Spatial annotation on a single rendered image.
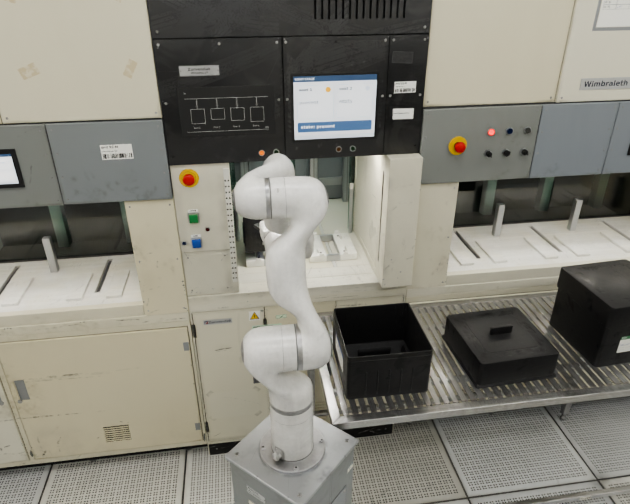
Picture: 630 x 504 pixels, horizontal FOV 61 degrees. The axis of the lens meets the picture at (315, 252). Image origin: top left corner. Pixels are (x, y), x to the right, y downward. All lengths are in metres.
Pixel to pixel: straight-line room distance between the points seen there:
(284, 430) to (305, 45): 1.17
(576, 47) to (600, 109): 0.26
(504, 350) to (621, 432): 1.29
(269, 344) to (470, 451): 1.60
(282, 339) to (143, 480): 1.46
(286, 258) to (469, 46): 1.05
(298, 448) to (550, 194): 1.85
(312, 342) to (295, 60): 0.93
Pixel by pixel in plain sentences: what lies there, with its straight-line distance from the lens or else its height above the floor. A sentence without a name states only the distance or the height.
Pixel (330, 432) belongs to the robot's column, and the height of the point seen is 0.76.
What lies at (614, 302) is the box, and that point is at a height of 1.01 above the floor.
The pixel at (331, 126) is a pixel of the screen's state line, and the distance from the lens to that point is 1.88.
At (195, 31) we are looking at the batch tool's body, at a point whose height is 1.82.
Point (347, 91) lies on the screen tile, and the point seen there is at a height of 1.63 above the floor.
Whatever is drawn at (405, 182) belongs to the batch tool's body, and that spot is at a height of 1.31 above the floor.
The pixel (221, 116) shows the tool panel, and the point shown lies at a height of 1.56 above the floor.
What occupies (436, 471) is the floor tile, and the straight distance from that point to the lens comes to 2.64.
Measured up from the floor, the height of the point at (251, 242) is 0.99.
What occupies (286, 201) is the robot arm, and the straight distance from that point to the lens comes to 1.25.
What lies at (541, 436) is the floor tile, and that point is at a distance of 2.92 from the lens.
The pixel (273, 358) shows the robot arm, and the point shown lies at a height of 1.14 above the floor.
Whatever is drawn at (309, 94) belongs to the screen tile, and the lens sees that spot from 1.84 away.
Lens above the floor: 1.99
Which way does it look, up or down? 28 degrees down
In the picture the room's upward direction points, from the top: straight up
